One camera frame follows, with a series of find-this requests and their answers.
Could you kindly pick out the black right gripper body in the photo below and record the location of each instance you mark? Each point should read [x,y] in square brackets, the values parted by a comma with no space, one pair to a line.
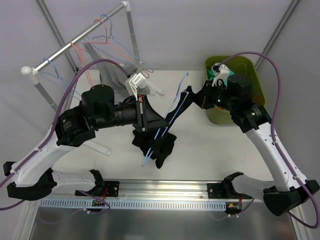
[206,95]

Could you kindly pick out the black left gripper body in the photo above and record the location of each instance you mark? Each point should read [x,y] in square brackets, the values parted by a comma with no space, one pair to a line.
[139,115]

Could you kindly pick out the green tank top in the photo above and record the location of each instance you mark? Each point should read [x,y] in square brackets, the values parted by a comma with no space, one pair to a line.
[210,75]

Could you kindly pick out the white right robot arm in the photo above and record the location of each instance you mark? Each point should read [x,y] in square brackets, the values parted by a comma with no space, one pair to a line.
[289,187]

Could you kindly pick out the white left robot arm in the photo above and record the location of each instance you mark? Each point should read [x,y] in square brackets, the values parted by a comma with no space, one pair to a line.
[36,179]

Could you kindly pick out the grey tank top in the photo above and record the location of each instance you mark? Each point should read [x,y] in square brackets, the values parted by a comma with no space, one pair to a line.
[111,75]

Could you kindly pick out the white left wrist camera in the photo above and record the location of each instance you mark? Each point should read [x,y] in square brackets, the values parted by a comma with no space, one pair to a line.
[135,84]

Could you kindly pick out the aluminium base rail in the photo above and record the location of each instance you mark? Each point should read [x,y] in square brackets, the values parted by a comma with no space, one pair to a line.
[163,190]

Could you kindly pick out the white slotted cable duct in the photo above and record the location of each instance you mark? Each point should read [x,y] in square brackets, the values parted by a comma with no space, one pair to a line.
[133,204]

